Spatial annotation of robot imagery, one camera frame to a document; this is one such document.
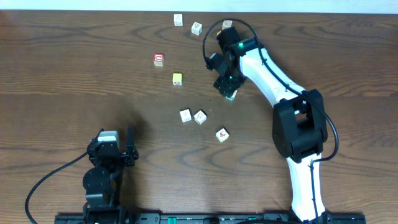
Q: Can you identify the teal edged white block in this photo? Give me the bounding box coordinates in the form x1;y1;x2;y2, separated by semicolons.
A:
226;90;238;101

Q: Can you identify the green edged white block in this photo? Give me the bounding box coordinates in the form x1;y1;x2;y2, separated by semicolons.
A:
194;110;207;125

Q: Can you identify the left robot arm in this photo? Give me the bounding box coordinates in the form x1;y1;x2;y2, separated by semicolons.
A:
83;128;139;223

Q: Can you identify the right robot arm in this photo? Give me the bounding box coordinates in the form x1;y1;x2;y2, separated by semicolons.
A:
208;27;328;222

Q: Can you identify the yellow top soccer block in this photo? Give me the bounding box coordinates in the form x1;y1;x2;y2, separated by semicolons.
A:
172;73;182;86

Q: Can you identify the white block brown picture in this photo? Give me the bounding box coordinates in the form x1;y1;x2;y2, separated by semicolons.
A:
216;128;229;142

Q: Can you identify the white block number three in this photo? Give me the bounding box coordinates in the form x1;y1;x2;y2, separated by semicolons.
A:
191;22;203;35

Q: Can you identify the red top block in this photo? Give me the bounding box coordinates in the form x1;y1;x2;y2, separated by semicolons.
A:
153;54;164;67

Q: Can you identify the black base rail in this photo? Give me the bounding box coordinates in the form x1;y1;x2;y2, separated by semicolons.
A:
54;213;366;224

